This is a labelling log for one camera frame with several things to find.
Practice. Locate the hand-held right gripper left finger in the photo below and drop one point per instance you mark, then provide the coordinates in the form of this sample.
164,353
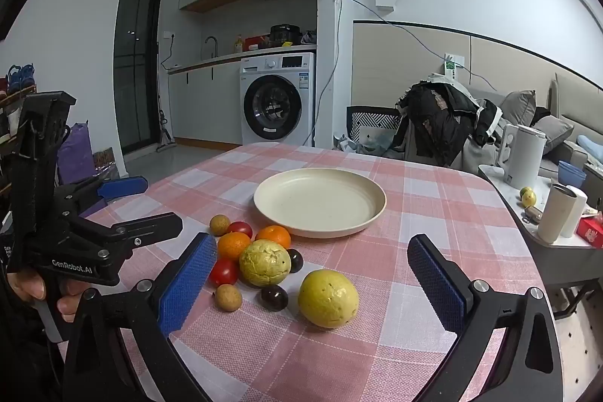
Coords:
186,284

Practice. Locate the cream round plate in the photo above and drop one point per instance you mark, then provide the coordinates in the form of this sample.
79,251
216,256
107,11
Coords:
320,199

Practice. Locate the blue shoes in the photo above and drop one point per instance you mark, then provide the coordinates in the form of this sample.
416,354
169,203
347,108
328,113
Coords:
21,77

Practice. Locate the smooth yellow-green guava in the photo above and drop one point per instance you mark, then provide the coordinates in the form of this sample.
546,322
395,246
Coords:
328,298

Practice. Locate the grey sofa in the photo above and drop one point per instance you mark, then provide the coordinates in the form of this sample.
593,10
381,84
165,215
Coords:
579,110

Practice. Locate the white washing machine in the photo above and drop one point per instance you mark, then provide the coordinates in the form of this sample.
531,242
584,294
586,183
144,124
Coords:
278,110

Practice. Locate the white side table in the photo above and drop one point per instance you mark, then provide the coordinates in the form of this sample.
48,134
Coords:
541,260

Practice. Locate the person's left hand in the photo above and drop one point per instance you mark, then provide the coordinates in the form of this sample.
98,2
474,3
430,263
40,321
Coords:
30,288

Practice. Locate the stack of blue bowls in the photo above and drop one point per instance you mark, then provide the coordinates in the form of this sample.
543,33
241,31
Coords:
571,178

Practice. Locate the red box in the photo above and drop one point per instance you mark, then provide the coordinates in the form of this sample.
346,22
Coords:
591,232

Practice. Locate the yellow bottle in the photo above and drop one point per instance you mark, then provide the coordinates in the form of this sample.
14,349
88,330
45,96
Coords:
239,44

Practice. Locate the red cherry tomato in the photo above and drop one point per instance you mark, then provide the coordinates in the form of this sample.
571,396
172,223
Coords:
224,272
240,228

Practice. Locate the bumpy yellow-green guava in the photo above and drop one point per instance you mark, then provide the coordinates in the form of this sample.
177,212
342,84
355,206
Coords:
264,262

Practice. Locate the black glass door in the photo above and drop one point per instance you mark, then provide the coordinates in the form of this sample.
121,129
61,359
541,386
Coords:
136,63

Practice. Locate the brown longan with stem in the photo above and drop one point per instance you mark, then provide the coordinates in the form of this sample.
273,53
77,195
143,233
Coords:
229,297

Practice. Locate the grey clothing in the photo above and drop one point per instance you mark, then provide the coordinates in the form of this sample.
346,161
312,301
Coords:
478,154

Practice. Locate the white kitchen base cabinet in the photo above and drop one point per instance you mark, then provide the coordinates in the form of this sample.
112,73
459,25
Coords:
202,100

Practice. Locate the white tumbler cup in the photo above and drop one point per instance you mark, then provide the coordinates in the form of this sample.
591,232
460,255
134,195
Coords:
556,213

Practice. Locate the white electric kettle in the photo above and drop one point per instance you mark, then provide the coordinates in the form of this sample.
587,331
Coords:
525,157

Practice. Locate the black chair with patterned cushion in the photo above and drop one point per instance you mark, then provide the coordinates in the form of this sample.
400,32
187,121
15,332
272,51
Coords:
372,117

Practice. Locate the black jacket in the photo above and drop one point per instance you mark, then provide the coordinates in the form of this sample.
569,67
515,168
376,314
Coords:
438,119

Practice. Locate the small green fruit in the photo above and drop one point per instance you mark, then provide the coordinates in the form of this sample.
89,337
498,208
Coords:
528,198

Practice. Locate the black rice cooker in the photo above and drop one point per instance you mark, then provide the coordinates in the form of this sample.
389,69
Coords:
285,34

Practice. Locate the red kitchen container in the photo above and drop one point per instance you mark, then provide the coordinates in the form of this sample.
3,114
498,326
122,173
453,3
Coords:
256,42

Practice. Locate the purple bag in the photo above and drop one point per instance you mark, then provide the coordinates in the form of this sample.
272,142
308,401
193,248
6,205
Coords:
75,154

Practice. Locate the grey pillow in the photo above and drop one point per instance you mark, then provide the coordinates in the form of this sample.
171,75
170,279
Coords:
553,133
518,107

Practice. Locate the wall socket with charger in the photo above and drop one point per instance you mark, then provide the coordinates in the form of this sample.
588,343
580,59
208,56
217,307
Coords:
452,65

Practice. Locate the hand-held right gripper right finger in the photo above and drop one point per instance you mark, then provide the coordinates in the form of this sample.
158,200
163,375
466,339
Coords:
436,284

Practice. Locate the dark purple plum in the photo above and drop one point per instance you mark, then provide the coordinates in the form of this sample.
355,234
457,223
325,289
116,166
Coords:
273,297
296,260

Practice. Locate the floor mop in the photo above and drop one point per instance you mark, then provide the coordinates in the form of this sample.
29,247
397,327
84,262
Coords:
164,133

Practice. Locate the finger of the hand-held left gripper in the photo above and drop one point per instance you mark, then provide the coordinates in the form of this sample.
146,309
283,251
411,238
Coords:
155,227
125,187

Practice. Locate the chrome kitchen faucet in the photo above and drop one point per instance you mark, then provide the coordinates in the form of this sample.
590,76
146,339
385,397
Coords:
212,41

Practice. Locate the pink checkered tablecloth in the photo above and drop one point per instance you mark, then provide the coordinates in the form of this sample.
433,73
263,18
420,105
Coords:
400,218

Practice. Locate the silver laptop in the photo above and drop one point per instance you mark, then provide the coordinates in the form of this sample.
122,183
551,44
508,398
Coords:
377,137

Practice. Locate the orange mandarin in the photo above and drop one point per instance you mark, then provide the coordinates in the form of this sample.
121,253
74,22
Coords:
233,245
273,236

